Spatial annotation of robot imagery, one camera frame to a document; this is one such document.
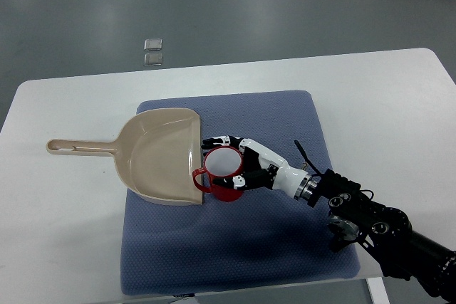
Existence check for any blue textured mat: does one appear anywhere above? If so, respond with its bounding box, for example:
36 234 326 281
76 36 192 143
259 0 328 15
120 90 360 295

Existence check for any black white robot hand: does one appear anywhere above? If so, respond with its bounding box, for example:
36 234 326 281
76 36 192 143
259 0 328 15
202 135 311 198

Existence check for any beige plastic dustpan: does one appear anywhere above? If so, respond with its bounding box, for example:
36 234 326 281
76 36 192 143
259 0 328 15
46 108 204 206

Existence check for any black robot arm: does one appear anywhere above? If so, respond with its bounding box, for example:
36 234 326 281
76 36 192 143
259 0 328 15
294 169 455 303

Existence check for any upper grey floor plate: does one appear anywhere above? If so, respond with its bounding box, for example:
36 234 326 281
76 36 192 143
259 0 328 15
144 38 162 51

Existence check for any white table leg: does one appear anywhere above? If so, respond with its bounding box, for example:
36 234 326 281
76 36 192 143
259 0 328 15
366 277 390 304

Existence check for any red cup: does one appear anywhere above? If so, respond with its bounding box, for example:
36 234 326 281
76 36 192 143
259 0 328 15
192 146 243 202

